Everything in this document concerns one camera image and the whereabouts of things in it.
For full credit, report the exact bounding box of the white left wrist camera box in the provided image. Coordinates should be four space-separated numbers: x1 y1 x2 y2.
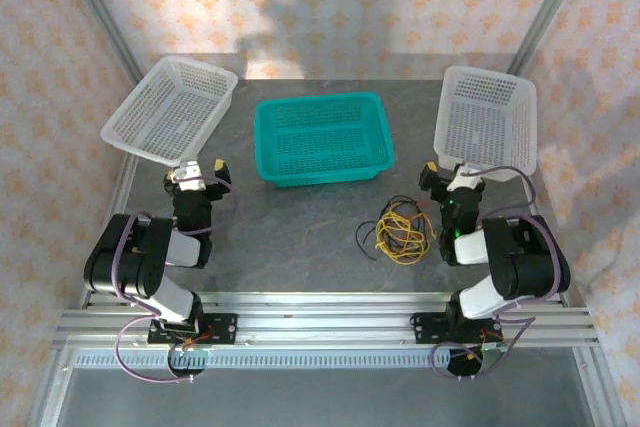
171 160 207 193

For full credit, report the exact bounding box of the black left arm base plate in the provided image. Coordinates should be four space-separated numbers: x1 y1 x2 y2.
147 312 239 347

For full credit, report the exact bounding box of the thin yellow cable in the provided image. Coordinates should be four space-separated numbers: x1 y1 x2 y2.
375 202 430 261
374 209 432 267

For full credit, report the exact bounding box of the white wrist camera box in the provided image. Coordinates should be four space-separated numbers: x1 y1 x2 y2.
171 160 207 193
446 163 487 194

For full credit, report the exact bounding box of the aluminium mounting rail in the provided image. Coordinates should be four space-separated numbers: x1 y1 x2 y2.
52 290 599 351

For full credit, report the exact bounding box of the aluminium frame post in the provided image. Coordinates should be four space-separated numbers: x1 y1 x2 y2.
506 0 597 77
52 0 146 84

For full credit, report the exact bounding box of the white plastic basket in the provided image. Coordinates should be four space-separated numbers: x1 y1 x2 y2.
432 65 540 184
99 55 239 168

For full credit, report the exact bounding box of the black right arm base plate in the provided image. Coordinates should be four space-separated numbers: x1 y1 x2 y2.
409 311 501 346

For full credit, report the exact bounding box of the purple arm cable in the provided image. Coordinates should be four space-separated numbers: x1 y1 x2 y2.
111 166 239 384
429 165 562 381

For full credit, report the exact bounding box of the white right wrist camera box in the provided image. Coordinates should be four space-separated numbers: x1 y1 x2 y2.
446 163 487 194

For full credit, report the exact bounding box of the slotted grey cable duct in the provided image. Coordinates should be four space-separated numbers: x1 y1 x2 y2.
72 349 581 369

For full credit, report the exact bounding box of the aluminium table side rail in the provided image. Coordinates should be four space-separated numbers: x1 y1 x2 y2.
519 179 557 221
78 153 142 309

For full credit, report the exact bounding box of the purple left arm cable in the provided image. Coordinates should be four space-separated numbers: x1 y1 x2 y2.
111 166 239 384

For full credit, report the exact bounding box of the teal plastic basket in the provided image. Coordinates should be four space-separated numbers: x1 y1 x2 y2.
253 91 396 190

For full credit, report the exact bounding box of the small green circuit board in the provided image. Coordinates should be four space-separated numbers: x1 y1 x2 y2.
169 346 212 369
478 341 510 374

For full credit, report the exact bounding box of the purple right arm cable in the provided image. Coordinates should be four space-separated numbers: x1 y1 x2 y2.
429 165 562 381

